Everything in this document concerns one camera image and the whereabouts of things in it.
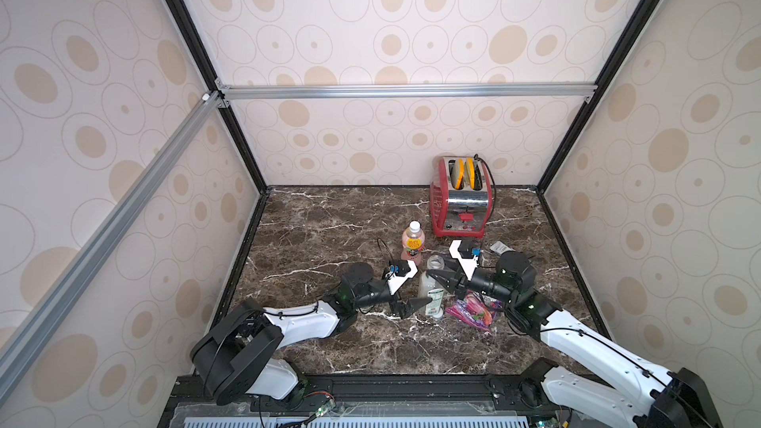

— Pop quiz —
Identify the green label water bottle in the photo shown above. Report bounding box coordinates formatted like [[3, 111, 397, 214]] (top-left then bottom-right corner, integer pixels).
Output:
[[418, 254, 445, 319]]

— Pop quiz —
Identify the clear pink drink bottle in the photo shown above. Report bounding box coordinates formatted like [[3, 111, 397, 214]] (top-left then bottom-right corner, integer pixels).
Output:
[[402, 225, 425, 267]]

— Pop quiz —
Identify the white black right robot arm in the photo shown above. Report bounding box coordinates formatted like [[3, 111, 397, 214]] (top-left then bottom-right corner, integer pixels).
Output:
[[428, 248, 723, 427]]

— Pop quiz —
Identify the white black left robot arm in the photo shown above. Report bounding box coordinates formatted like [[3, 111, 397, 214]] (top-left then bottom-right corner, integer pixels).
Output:
[[190, 260, 432, 405]]

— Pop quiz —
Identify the white cracker snack packet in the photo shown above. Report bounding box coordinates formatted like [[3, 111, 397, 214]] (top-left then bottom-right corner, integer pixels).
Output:
[[489, 241, 513, 256]]

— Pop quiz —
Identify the purple candy bag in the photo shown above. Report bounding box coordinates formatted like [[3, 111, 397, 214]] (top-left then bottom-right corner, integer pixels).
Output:
[[445, 291, 503, 332]]

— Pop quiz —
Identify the red and steel toaster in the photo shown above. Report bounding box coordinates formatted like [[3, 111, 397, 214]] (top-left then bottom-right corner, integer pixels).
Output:
[[429, 155, 495, 238]]

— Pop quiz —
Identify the yellow toy toast slice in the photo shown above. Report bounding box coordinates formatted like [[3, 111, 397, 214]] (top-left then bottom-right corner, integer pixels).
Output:
[[449, 159, 465, 190], [464, 158, 479, 190]]

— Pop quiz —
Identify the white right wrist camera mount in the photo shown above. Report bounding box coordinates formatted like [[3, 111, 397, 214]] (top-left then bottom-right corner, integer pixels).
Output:
[[449, 237, 481, 281]]

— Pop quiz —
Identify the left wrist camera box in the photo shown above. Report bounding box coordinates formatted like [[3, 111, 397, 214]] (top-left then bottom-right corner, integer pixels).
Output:
[[384, 260, 418, 295]]

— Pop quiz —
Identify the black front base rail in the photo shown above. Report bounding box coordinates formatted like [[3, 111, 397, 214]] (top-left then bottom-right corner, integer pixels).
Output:
[[157, 373, 672, 428]]

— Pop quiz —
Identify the black toaster power cable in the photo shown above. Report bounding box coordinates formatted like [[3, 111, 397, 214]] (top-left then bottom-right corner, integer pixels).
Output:
[[472, 153, 499, 215]]

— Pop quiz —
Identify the aluminium horizontal frame bar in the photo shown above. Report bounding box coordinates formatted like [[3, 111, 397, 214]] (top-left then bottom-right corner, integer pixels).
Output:
[[213, 82, 598, 104]]

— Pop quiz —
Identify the aluminium diagonal frame bar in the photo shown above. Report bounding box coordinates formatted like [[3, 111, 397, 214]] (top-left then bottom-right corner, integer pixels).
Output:
[[1, 90, 222, 403]]

